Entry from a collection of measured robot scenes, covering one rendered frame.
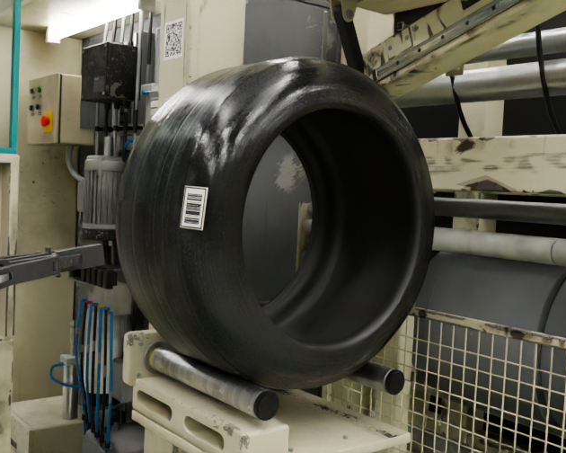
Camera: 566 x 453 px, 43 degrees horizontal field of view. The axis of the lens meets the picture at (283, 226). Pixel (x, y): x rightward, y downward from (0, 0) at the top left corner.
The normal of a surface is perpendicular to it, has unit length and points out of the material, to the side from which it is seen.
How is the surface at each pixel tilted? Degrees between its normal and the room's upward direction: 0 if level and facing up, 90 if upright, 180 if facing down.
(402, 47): 90
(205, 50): 90
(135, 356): 90
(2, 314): 90
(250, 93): 56
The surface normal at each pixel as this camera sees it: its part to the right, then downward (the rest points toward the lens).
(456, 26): -0.79, 0.00
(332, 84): 0.60, -0.11
